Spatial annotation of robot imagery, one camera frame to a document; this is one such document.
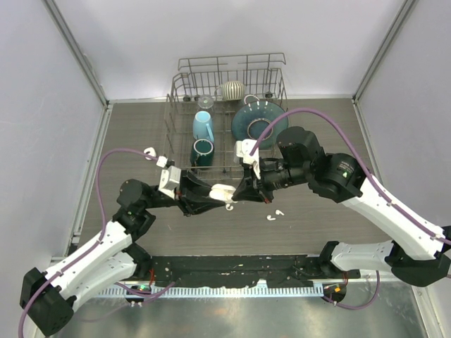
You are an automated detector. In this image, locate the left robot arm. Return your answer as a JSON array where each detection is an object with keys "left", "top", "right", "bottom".
[{"left": 18, "top": 167, "right": 235, "bottom": 337}]

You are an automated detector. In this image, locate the small white-rimmed bowl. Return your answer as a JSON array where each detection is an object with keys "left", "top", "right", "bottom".
[{"left": 243, "top": 94, "right": 259, "bottom": 105}]

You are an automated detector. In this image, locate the clear glass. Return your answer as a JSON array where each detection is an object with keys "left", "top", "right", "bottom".
[{"left": 197, "top": 95, "right": 214, "bottom": 111}]

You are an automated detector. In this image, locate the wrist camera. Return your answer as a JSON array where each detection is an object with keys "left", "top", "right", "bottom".
[
  {"left": 156, "top": 156, "right": 181, "bottom": 199},
  {"left": 233, "top": 139, "right": 261, "bottom": 179}
]

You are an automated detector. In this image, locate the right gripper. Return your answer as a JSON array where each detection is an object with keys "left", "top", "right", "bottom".
[{"left": 233, "top": 156, "right": 311, "bottom": 204}]

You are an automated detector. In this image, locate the light blue mug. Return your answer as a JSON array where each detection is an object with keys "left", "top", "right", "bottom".
[{"left": 192, "top": 111, "right": 214, "bottom": 143}]

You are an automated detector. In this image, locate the large teal plate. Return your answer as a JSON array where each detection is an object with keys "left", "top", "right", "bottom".
[{"left": 231, "top": 101, "right": 289, "bottom": 150}]

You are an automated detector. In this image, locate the oval white charging case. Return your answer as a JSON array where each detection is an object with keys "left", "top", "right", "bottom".
[{"left": 209, "top": 184, "right": 236, "bottom": 203}]

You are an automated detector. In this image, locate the white slotted cable duct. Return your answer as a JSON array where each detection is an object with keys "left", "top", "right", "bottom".
[{"left": 97, "top": 281, "right": 323, "bottom": 299}]

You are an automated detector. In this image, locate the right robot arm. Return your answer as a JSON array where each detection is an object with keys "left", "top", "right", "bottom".
[{"left": 233, "top": 127, "right": 450, "bottom": 287}]

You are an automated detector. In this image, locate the small white charging case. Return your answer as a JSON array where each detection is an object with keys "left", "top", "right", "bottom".
[{"left": 143, "top": 147, "right": 158, "bottom": 161}]

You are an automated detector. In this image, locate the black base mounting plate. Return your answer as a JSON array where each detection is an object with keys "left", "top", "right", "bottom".
[{"left": 145, "top": 255, "right": 343, "bottom": 289}]

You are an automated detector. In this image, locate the striped ceramic mug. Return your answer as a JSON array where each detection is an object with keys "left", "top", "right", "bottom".
[{"left": 214, "top": 80, "right": 245, "bottom": 101}]

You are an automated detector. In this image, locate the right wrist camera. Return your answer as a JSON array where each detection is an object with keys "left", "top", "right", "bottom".
[{"left": 233, "top": 139, "right": 261, "bottom": 179}]

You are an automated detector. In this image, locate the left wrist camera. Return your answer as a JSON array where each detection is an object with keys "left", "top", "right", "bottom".
[{"left": 156, "top": 156, "right": 181, "bottom": 199}]

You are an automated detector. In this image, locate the wire dish rack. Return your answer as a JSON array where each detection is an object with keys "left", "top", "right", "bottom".
[{"left": 162, "top": 52, "right": 288, "bottom": 183}]

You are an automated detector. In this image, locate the dark teal mug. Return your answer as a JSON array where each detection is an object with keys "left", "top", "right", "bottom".
[{"left": 190, "top": 139, "right": 215, "bottom": 170}]

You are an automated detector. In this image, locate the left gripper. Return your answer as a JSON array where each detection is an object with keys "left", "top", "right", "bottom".
[{"left": 144, "top": 170, "right": 225, "bottom": 217}]

